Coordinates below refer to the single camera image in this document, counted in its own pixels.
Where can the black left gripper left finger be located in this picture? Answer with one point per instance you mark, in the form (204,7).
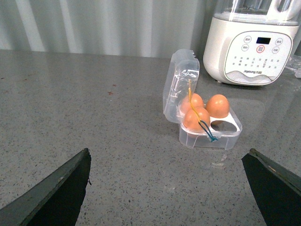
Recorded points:
(54,201)

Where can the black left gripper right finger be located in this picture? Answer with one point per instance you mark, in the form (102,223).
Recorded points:
(277,191)

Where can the clear plastic egg box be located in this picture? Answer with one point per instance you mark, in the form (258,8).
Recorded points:
(185,66)

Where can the brown egg back right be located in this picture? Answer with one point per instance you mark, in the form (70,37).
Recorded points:
(218,106)

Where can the brown egg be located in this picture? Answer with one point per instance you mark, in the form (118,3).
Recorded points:
(218,106)
(190,121)
(196,101)

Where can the brown egg front left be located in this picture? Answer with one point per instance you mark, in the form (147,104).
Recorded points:
(190,121)

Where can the brown egg back left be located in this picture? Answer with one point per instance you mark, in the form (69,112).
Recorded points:
(196,101)

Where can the yellow blue rubber band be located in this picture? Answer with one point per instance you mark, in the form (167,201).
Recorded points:
(201,123)

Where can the clear plastic wrap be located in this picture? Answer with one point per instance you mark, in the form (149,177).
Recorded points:
(294,65)

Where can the white Joyoung blender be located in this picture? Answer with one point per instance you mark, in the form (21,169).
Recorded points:
(250,41)

